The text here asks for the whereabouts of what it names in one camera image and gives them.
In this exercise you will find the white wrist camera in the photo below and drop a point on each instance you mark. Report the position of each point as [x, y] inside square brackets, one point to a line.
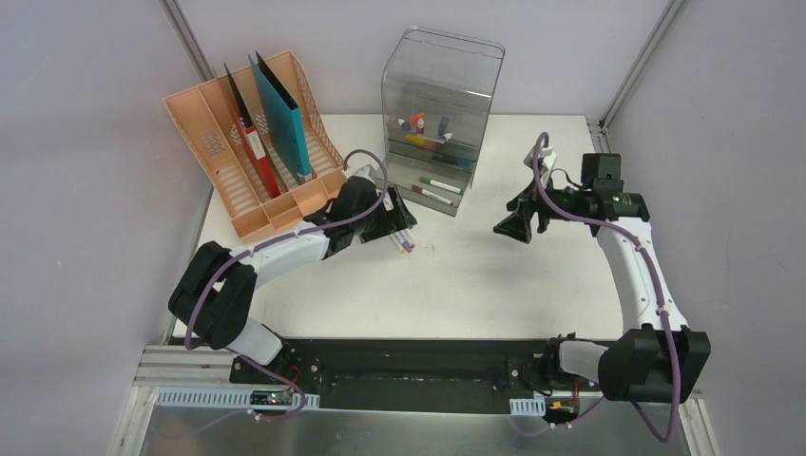
[546, 161]
[366, 172]

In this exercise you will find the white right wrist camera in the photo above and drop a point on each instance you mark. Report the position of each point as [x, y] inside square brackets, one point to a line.
[546, 161]

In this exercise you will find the white marker dark red cap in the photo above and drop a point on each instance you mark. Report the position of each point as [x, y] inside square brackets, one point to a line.
[429, 194]

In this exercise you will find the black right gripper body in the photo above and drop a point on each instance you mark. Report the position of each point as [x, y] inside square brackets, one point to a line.
[568, 200]

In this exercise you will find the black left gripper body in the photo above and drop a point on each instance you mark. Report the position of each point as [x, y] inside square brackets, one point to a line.
[391, 214]

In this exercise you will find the aluminium frame rail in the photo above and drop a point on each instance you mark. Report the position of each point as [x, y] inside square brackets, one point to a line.
[200, 378]

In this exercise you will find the red folder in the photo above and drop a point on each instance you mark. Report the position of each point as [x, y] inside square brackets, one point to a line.
[251, 139]

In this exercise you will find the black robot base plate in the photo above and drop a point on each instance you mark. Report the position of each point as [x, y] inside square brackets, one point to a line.
[478, 376]

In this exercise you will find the black highlighter blue cap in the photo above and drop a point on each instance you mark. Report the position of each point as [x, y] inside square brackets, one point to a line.
[455, 161]

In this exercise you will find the dark blue small bottle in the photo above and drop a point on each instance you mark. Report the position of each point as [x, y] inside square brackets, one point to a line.
[442, 127]

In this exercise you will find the teal folder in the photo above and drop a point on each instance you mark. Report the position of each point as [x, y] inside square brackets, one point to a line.
[284, 121]

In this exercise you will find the smoked clear drawer box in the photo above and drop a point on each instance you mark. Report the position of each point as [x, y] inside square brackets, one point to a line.
[441, 74]

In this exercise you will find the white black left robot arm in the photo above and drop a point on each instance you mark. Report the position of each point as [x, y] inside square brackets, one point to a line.
[214, 296]

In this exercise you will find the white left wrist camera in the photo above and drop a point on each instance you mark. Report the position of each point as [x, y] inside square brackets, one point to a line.
[366, 172]

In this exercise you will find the white marker purple cap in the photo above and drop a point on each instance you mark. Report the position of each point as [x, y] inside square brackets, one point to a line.
[403, 242]

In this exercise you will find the red orange small bottle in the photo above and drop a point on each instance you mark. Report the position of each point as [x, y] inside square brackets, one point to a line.
[413, 120]

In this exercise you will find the white marker green cap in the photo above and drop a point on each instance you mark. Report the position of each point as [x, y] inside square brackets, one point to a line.
[441, 184]

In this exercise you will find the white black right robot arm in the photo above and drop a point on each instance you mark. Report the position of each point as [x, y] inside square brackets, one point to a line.
[658, 358]

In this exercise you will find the peach plastic file organizer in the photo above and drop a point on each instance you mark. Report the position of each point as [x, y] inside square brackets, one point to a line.
[224, 125]

